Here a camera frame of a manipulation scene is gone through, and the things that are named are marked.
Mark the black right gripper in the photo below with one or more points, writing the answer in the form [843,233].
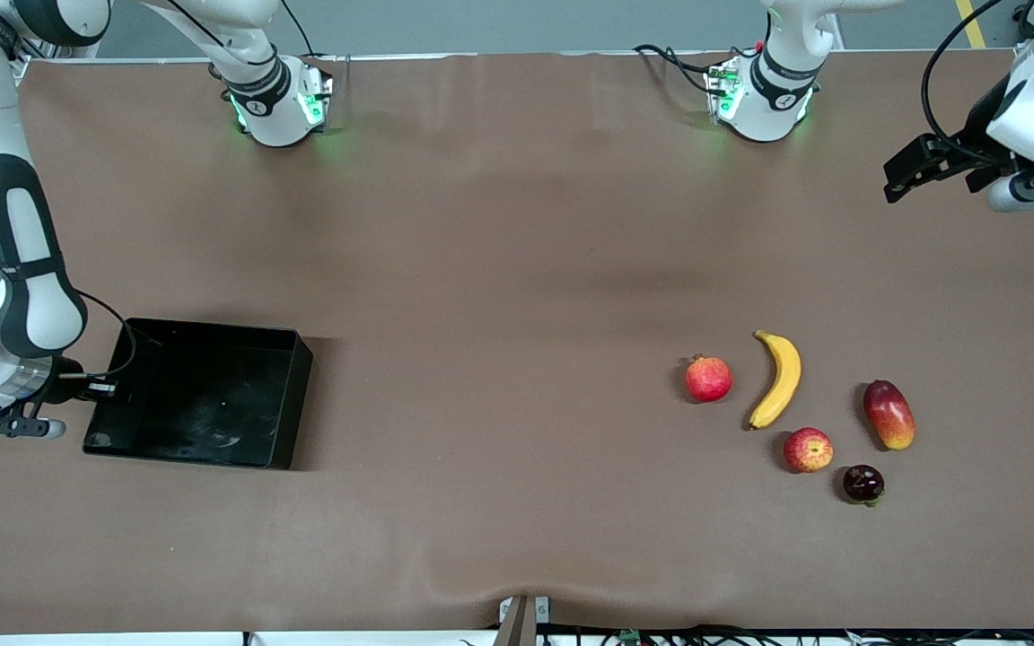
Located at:
[65,369]

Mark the black rectangular plastic box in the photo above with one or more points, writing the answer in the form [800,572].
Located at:
[203,395]

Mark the brown table cover sheet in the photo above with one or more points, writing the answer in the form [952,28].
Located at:
[481,493]

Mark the red pomegranate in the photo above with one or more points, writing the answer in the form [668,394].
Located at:
[708,380]

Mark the red yellow apple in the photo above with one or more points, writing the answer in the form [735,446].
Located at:
[808,449]

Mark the red yellow mango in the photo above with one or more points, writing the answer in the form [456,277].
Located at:
[889,417]

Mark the dark purple plum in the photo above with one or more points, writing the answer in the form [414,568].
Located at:
[863,483]

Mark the grey metal table bracket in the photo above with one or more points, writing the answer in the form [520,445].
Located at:
[521,619]

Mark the yellow banana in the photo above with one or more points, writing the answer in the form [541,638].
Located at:
[784,377]

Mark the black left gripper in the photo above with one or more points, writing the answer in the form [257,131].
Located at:
[975,133]

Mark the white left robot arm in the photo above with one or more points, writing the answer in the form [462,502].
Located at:
[764,112]

